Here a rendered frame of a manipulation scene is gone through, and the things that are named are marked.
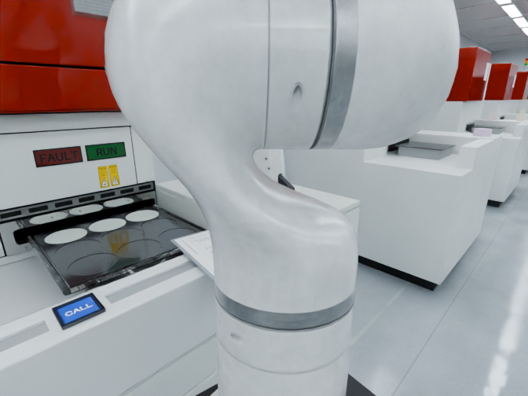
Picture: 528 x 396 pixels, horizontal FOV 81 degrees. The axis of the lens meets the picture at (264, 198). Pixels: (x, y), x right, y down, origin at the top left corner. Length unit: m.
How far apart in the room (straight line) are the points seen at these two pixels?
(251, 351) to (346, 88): 0.19
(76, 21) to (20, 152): 0.38
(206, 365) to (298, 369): 0.46
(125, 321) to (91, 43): 0.76
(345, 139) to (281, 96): 0.06
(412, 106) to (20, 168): 0.99
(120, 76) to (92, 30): 0.86
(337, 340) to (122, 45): 0.24
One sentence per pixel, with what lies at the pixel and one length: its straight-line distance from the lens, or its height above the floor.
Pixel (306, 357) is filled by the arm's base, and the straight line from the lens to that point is 0.25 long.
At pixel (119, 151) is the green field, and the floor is 1.10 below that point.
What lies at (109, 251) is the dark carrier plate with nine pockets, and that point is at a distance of 0.86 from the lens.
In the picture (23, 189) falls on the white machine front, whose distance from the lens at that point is 1.07.
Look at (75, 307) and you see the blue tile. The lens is 0.56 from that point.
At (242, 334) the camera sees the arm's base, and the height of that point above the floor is 1.10.
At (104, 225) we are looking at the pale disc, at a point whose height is 0.90.
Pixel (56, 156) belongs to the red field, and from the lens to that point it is 1.07.
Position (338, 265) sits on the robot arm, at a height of 1.15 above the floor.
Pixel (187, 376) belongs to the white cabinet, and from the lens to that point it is 0.68.
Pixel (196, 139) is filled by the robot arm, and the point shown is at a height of 1.24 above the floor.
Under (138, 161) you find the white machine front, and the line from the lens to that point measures 1.15.
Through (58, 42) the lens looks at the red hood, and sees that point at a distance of 1.03.
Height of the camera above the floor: 1.26
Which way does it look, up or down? 18 degrees down
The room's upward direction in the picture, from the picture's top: straight up
